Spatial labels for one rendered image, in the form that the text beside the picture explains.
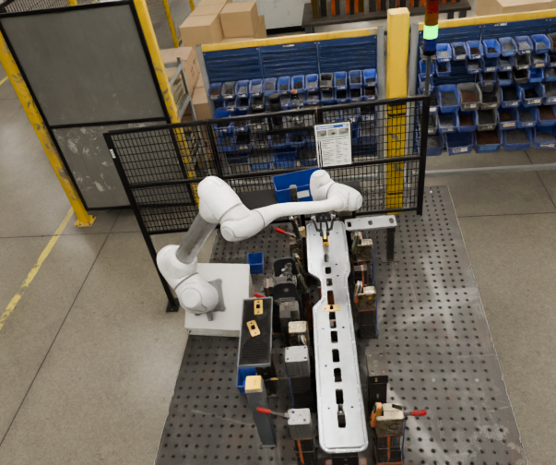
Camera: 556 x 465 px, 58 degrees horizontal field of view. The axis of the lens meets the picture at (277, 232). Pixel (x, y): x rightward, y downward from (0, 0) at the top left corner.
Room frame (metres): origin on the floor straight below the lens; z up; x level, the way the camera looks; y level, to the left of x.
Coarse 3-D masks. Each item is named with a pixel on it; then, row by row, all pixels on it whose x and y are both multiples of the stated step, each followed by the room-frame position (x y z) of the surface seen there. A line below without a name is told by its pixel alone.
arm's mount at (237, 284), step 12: (204, 264) 2.08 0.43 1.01; (216, 264) 2.07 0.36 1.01; (228, 264) 2.05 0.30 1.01; (240, 264) 2.03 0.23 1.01; (204, 276) 2.04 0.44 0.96; (216, 276) 2.02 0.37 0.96; (228, 276) 2.00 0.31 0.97; (240, 276) 1.99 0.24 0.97; (228, 288) 1.96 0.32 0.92; (240, 288) 1.94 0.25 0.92; (252, 288) 2.00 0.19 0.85; (228, 300) 1.91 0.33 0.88; (240, 300) 1.89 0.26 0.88; (216, 312) 1.88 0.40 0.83; (228, 312) 1.87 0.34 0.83; (240, 312) 1.85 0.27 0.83; (192, 324) 1.87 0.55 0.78; (204, 324) 1.85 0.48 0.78; (216, 324) 1.84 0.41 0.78; (228, 324) 1.82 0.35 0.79; (240, 324) 1.80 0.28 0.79; (228, 336) 1.81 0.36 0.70
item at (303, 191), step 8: (312, 168) 2.62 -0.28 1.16; (320, 168) 2.60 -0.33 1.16; (272, 176) 2.60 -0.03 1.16; (280, 176) 2.60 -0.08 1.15; (288, 176) 2.61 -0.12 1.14; (296, 176) 2.61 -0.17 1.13; (304, 176) 2.61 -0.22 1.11; (280, 184) 2.60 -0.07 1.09; (288, 184) 2.61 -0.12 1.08; (296, 184) 2.61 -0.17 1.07; (304, 184) 2.61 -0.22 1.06; (280, 192) 2.45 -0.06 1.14; (288, 192) 2.45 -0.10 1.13; (304, 192) 2.45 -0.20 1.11; (280, 200) 2.45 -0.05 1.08; (288, 200) 2.45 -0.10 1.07; (304, 200) 2.45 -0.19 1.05; (312, 200) 2.46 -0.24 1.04
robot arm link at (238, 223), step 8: (232, 208) 1.74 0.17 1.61; (240, 208) 1.75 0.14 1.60; (224, 216) 1.72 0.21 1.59; (232, 216) 1.71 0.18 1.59; (240, 216) 1.71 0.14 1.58; (248, 216) 1.73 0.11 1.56; (256, 216) 1.74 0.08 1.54; (224, 224) 1.68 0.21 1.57; (232, 224) 1.67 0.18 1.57; (240, 224) 1.67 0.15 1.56; (248, 224) 1.69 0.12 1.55; (256, 224) 1.71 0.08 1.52; (224, 232) 1.66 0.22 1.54; (232, 232) 1.65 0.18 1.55; (240, 232) 1.65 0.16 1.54; (248, 232) 1.67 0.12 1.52; (256, 232) 1.70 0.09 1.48; (232, 240) 1.65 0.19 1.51; (240, 240) 1.66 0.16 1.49
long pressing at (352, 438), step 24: (312, 240) 2.14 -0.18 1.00; (336, 240) 2.11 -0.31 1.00; (312, 264) 1.95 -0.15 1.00; (336, 288) 1.75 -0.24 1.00; (336, 312) 1.59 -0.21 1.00; (336, 384) 1.21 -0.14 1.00; (360, 384) 1.19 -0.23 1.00; (336, 408) 1.10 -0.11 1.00; (360, 408) 1.08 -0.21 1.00; (336, 432) 1.00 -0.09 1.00; (360, 432) 0.98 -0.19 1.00
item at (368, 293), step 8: (368, 288) 1.67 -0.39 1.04; (360, 296) 1.64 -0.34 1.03; (368, 296) 1.63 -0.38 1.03; (360, 304) 1.64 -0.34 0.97; (368, 304) 1.63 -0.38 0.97; (376, 304) 1.64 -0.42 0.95; (360, 312) 1.66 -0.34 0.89; (368, 312) 1.64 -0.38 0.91; (376, 312) 1.64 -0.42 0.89; (360, 320) 1.67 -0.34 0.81; (368, 320) 1.64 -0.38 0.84; (376, 320) 1.64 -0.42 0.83; (360, 328) 1.64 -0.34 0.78; (368, 328) 1.63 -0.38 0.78; (376, 328) 1.64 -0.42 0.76; (360, 336) 1.65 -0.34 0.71; (368, 336) 1.63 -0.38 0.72; (376, 336) 1.64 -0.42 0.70
